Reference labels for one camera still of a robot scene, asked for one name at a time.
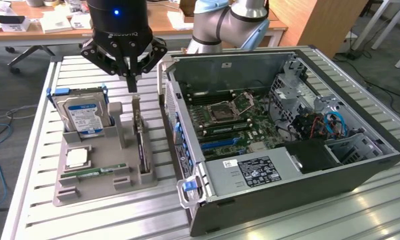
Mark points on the hard disk with blue caddy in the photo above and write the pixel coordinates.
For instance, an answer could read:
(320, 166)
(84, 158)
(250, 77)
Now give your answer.
(83, 115)

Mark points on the brown cardboard box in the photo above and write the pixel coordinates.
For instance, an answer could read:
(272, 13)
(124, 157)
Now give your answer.
(186, 7)

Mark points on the green motherboard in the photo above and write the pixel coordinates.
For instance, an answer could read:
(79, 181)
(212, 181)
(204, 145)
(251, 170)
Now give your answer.
(256, 130)

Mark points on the black chair base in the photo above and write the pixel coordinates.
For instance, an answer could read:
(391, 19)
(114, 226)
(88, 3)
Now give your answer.
(24, 55)

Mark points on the metal drive cage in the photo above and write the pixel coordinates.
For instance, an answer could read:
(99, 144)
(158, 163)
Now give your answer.
(287, 100)

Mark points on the metal disk bay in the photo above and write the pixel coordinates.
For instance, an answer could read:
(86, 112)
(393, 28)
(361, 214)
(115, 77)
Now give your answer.
(354, 150)

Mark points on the blue case latch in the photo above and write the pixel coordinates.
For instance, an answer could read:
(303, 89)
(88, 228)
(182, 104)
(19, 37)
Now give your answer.
(188, 187)

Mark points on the green RAM stick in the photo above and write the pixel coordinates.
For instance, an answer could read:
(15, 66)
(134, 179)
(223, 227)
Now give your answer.
(92, 171)

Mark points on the tape roll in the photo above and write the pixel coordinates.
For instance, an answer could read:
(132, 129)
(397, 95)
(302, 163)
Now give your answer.
(50, 2)

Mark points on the black RAM slot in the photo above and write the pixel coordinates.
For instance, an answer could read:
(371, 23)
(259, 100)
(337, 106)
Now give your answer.
(210, 94)
(212, 100)

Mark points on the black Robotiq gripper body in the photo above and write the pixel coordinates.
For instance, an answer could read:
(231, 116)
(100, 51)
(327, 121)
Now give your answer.
(119, 25)

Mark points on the CPU socket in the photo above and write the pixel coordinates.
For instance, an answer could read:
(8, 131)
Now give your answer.
(223, 112)

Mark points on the white table frame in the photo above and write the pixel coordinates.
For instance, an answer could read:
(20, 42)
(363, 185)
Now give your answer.
(389, 25)

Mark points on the white paper stack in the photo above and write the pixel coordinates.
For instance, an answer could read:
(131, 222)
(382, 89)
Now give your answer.
(182, 23)

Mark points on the flat white box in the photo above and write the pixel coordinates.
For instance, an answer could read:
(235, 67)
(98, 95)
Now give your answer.
(54, 25)

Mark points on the small white box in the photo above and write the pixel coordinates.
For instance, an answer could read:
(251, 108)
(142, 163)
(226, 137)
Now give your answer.
(80, 22)

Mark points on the blue PCIe expansion slot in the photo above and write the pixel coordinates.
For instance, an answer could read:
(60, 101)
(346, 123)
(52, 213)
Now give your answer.
(219, 144)

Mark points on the open black PC case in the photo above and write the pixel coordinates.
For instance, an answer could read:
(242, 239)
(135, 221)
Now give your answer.
(287, 200)

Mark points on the black fan shroud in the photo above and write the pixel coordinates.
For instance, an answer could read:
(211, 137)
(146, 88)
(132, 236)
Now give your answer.
(310, 155)

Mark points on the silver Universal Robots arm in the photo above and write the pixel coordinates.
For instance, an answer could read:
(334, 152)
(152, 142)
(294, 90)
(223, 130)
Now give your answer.
(216, 22)

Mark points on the grey cup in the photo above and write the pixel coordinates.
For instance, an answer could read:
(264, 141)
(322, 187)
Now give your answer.
(35, 3)

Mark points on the grey parts rack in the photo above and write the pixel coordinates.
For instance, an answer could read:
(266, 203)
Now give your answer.
(112, 155)

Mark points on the black power strip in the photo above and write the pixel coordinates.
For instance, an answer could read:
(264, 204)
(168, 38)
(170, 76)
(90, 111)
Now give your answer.
(349, 55)

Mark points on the silver CPU chip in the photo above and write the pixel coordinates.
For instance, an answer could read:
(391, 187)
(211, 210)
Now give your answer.
(76, 158)

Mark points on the black graphics card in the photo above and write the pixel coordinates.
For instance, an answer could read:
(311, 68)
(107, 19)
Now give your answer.
(143, 147)

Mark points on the grey power supply unit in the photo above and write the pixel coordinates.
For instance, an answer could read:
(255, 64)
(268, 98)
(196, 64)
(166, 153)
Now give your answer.
(226, 175)

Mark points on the blue card retention clip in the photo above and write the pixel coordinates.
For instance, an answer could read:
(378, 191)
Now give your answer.
(178, 127)

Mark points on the labelled box with black lid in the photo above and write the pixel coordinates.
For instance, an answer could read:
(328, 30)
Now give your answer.
(14, 26)

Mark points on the wooden desk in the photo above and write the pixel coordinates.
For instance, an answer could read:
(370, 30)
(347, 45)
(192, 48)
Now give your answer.
(26, 37)

